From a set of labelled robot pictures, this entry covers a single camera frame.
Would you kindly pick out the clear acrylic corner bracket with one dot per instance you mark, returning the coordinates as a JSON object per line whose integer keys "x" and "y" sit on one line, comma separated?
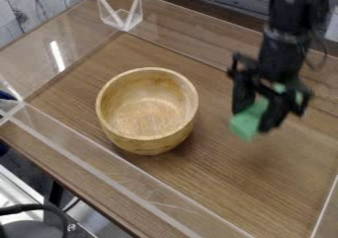
{"x": 120, "y": 19}

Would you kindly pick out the black metal bracket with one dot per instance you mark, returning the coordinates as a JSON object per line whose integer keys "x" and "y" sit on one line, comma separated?
{"x": 72, "y": 228}

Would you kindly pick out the clear acrylic tray wall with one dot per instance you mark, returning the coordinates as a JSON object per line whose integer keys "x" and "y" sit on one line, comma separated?
{"x": 216, "y": 187}

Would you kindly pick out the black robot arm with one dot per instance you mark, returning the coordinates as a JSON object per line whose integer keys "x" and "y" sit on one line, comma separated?
{"x": 291, "y": 21}

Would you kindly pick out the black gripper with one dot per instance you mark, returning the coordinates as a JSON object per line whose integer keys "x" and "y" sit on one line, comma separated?
{"x": 256, "y": 74}

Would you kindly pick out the green rectangular block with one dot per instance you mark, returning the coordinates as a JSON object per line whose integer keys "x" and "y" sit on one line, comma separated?
{"x": 244, "y": 122}

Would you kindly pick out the brown wooden bowl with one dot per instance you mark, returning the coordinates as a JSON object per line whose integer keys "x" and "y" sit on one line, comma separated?
{"x": 145, "y": 108}

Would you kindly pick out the blue object at left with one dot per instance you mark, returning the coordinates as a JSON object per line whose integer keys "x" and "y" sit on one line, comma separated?
{"x": 5, "y": 96}

